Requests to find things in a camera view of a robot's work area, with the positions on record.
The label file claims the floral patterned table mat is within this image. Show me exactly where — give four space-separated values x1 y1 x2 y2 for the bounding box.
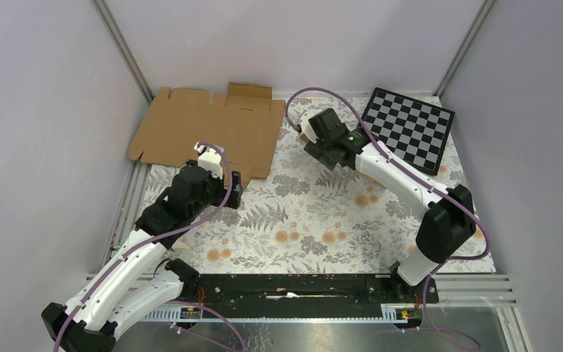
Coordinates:
130 96 497 276

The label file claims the black base rail bar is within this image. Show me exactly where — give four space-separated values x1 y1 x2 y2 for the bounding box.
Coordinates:
179 274 439 320

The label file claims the black white checkerboard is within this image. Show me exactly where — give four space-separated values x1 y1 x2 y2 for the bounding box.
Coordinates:
362 88 455 176

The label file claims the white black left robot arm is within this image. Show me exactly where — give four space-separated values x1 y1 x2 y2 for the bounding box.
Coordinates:
41 161 243 351

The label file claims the cardboard box sheet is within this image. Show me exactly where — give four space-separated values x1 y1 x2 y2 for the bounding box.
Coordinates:
353 170 377 183

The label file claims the lower flat cardboard sheet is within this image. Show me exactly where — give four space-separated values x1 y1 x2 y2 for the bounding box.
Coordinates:
127 82 286 186

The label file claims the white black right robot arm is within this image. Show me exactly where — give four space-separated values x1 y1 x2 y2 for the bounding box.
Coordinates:
300 109 476 302

